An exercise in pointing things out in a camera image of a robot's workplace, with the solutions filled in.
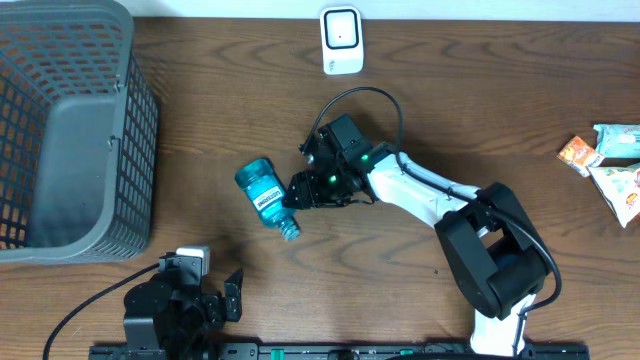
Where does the blue Listerine mouthwash bottle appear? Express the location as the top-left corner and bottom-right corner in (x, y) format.
(234, 158), (300, 241)

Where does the small orange box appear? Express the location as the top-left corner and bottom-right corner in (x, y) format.
(557, 136), (605, 177)

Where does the yellow wet wipes packet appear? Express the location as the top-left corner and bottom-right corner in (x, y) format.
(589, 164), (639, 228)

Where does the light blue tissue pack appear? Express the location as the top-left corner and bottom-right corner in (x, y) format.
(593, 124), (639, 159)

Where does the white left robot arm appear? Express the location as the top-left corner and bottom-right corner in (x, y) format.
(122, 247), (244, 360)

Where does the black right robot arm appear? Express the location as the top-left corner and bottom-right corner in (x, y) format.
(284, 137), (559, 357)

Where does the white barcode scanner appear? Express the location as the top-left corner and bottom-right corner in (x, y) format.
(319, 6), (364, 76)

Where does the grey plastic mesh basket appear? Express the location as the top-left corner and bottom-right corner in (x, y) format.
(1, 1), (159, 265)

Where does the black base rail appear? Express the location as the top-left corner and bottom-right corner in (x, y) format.
(88, 341), (592, 360)

